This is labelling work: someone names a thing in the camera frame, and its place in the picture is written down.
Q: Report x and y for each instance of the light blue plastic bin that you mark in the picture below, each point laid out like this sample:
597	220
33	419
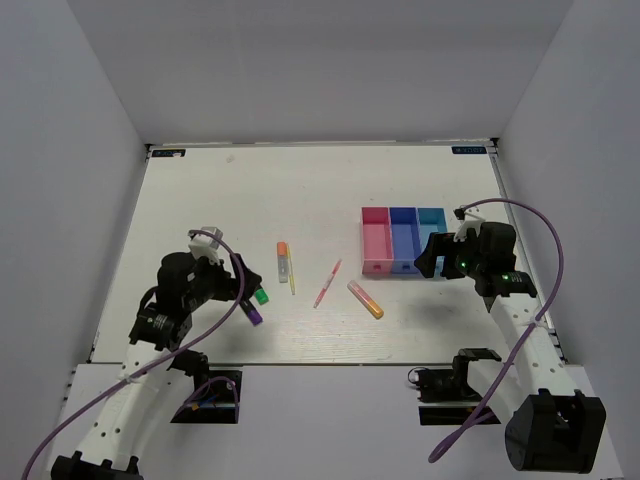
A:
430	220

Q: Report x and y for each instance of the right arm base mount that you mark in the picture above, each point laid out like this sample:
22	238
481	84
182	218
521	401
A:
445	397

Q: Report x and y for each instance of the right corner label sticker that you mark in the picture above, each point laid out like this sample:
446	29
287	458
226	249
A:
468	150

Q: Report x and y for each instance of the blue-violet plastic bin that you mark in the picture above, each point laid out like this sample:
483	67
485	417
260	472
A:
405	240

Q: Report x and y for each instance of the pink plastic bin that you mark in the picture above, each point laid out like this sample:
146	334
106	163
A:
377	250

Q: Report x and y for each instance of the thin pink pen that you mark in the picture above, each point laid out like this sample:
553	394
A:
327	283

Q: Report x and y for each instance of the corner label sticker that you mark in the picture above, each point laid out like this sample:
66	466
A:
168	153
468	150

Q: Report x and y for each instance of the orange capped clear highlighter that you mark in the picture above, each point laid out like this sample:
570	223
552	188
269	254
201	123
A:
283	262

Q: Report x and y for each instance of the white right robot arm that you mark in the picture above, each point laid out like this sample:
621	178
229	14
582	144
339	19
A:
550	424

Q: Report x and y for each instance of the left corner label sticker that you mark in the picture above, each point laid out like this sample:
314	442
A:
168	153

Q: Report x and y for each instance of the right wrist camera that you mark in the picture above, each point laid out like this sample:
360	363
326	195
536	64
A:
470	220

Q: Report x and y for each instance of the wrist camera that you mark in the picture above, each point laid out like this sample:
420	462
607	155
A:
470	220
205	245

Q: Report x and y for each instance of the black marker green cap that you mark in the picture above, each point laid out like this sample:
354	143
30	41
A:
261	296

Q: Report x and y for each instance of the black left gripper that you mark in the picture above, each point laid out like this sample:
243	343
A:
230	285

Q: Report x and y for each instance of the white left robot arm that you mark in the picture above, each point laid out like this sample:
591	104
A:
185	282

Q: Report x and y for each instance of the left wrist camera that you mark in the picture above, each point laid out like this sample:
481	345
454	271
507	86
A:
205	245

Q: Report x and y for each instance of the thin yellow pen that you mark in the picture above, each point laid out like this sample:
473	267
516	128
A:
291	278

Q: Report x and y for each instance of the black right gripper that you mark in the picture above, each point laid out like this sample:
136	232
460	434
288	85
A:
442	244

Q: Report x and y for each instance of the black marker purple cap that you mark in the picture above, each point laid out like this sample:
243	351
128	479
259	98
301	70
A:
251	312

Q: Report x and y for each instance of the orange highlighter pink cap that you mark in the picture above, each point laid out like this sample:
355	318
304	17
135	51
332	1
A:
365	299

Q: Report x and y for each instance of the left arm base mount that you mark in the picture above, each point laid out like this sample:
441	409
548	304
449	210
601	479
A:
216	394

